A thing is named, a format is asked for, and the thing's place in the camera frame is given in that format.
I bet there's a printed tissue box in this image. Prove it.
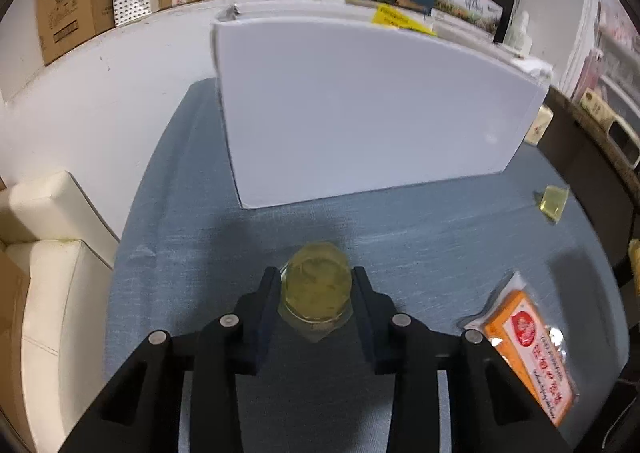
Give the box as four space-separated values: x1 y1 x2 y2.
397 0 503 36

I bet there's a yellow jelly cup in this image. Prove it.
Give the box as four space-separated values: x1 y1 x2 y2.
532 184 571 225
277 242 355 344

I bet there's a black and white device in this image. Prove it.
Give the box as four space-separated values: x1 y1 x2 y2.
605 116 640 164

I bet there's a cream sofa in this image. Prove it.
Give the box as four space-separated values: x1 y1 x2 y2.
0 170 123 453

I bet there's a beige wrapped tissue pack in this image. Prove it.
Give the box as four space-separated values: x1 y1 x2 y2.
580 88 621 126

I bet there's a flat cardboard sheet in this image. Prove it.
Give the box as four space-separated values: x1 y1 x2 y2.
0 176 31 434

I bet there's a white cardboard box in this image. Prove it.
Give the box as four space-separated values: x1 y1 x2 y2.
210 3 551 210

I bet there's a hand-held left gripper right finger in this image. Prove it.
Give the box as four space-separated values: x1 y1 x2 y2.
350 265 573 453

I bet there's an orange snack packet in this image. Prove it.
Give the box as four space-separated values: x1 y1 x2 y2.
457 270 583 429

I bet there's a white plastic bottle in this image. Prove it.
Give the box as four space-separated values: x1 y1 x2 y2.
502 10 533 51

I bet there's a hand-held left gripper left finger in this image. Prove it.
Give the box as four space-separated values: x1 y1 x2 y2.
62 267 283 453

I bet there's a wooden side table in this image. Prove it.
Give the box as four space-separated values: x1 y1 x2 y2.
537 83 640 294

